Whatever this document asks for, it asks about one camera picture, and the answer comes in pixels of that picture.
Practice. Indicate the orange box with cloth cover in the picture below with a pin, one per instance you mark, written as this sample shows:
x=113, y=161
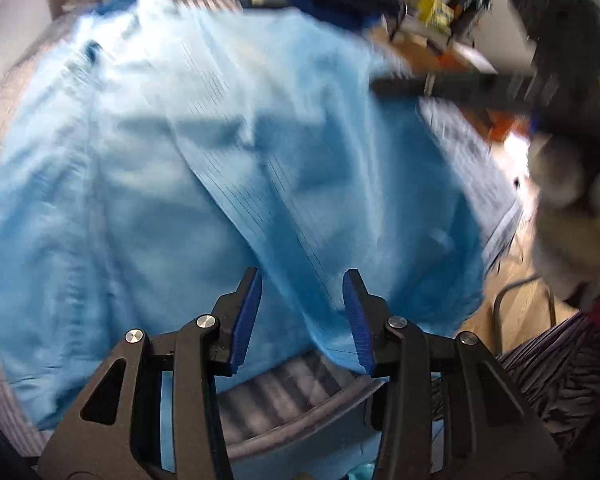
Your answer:
x=472, y=60

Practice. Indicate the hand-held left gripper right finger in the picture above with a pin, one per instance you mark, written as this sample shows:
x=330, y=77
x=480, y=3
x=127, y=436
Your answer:
x=357, y=320

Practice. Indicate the yellow box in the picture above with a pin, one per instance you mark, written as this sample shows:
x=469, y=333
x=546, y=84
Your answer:
x=432, y=10

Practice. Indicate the person's striped dark clothing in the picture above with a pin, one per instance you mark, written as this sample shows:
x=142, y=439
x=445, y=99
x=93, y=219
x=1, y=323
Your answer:
x=555, y=385

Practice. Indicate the person's right hand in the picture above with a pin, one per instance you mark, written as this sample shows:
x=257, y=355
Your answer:
x=565, y=220

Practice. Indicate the light blue jacket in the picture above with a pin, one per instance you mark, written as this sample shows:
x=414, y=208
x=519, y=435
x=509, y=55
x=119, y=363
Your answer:
x=180, y=185

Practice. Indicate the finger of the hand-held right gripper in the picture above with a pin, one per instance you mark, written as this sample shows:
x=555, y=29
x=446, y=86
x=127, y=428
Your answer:
x=455, y=90

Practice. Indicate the blue white striped blanket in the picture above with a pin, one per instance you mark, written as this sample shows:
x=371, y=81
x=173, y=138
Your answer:
x=280, y=400

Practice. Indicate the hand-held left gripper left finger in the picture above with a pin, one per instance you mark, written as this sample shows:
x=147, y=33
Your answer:
x=245, y=320

